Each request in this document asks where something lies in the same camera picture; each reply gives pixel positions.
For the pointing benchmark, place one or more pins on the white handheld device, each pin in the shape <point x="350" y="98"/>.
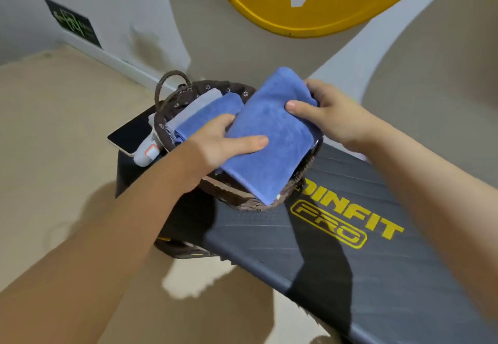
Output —
<point x="147" y="153"/>

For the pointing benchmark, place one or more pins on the person's left hand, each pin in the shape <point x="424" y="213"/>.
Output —
<point x="210" y="149"/>

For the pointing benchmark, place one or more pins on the large blue towel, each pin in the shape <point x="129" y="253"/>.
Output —
<point x="268" y="137"/>

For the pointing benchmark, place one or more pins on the person's right thumb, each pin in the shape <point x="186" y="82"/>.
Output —
<point x="301" y="108"/>

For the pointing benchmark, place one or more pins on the black smartphone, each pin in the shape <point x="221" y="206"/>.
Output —
<point x="130" y="133"/>

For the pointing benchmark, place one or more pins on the person's right hand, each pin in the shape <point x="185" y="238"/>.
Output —
<point x="336" y="116"/>

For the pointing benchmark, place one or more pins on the person's right forearm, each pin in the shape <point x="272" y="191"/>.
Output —
<point x="435" y="192"/>

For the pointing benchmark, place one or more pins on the person's left forearm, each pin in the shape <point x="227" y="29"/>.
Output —
<point x="97" y="246"/>

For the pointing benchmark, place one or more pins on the dark green exit sign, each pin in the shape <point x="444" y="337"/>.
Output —
<point x="74" y="22"/>

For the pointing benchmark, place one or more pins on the light grey folded towel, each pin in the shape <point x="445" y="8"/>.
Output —
<point x="192" y="109"/>

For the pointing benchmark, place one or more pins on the black workout bench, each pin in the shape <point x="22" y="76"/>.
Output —
<point x="342" y="254"/>

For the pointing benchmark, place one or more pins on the brown woven basket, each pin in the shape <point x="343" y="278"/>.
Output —
<point x="233" y="188"/>

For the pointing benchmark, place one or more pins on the small blue folded towel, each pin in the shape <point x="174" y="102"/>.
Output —
<point x="208" y="116"/>

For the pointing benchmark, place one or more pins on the white baseboard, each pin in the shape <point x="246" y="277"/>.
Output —
<point x="116" y="63"/>

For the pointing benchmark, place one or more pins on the person's left thumb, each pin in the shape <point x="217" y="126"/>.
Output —
<point x="225" y="121"/>

